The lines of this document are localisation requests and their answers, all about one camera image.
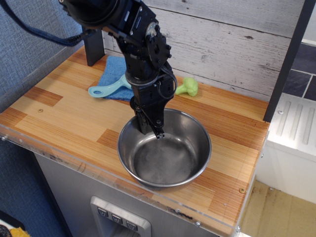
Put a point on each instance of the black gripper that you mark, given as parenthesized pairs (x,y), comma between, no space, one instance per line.
(149,102)

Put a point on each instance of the stainless steel pot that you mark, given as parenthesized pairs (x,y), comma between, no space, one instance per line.
(174,160)

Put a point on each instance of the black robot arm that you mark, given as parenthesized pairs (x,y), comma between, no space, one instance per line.
(137,32)

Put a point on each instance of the blue folded cloth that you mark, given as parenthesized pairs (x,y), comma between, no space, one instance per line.
(115,68)

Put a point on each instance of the light blue dish brush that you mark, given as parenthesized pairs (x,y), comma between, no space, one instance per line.
(103,91)

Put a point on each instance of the green toy broccoli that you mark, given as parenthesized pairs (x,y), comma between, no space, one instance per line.
(189,86)

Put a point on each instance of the grey toy fridge cabinet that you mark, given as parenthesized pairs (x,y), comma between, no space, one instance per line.
(73,183)

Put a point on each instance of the silver dispenser button panel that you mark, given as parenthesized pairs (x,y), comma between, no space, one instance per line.
(114,221)

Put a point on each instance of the white toy sink unit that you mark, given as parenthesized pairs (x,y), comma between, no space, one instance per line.
(288,161)

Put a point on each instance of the clear acrylic edge guard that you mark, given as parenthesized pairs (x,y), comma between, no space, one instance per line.
(216,198)

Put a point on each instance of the yellow object bottom left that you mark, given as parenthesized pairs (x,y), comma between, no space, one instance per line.
(18,232)

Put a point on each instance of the dark left shelf post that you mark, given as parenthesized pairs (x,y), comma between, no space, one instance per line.
(94,48)

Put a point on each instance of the dark shelf post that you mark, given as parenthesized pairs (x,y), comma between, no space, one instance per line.
(293,48)
(94,48)

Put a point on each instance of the dark right shelf post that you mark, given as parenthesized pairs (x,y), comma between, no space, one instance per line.
(293,48)

